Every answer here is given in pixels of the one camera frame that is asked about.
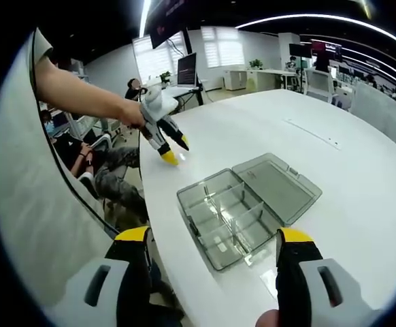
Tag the small potted plant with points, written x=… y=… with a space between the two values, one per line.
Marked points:
x=165 y=76

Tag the black wall screen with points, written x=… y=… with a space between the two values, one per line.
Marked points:
x=165 y=34

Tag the white office chair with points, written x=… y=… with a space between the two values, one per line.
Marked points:
x=318 y=85

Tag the person's right hand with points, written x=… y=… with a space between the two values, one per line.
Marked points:
x=267 y=318

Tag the monitor on stand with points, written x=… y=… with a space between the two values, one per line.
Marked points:
x=187 y=69

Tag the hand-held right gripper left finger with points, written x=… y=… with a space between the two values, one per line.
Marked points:
x=133 y=272

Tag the grey office chair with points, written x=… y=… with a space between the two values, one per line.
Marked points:
x=111 y=131

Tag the long white desk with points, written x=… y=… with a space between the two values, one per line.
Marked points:
x=262 y=80

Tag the person's white shirt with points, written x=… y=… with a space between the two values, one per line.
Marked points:
x=24 y=170

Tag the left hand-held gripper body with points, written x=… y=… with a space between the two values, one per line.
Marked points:
x=157 y=102

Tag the grey transparent guide fixture box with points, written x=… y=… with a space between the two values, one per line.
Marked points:
x=273 y=184

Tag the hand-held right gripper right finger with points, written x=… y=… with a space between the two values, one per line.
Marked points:
x=293 y=272

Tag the white standing desk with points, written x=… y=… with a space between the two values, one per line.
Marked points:
x=181 y=90

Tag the person's left hand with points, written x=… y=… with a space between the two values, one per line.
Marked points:
x=136 y=116

